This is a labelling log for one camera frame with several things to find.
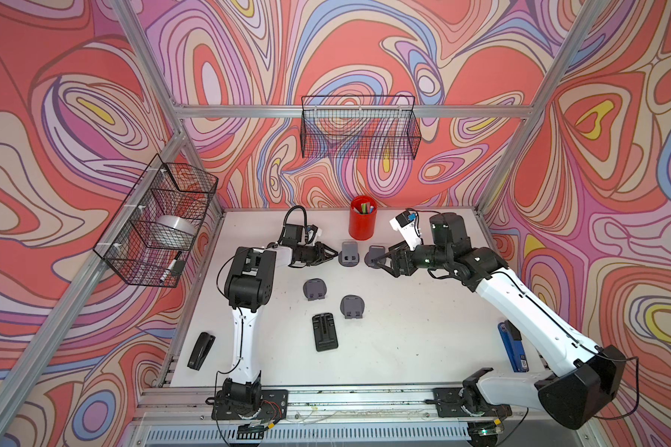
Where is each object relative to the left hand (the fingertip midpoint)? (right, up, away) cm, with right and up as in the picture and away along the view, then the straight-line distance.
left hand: (337, 256), depth 102 cm
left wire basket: (-51, +21, -24) cm, 60 cm away
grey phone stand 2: (+14, +2, -5) cm, 14 cm away
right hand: (+13, +1, -29) cm, 32 cm away
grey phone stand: (+4, +1, -2) cm, 5 cm away
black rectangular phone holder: (-4, -22, -18) cm, 28 cm away
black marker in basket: (-44, 0, -30) cm, 53 cm away
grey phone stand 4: (+5, -16, -11) cm, 20 cm away
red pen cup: (+10, +12, +3) cm, 15 cm away
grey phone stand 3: (-8, -11, -7) cm, 15 cm away
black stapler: (-40, -26, -23) cm, 52 cm away
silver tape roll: (-41, +9, -33) cm, 54 cm away
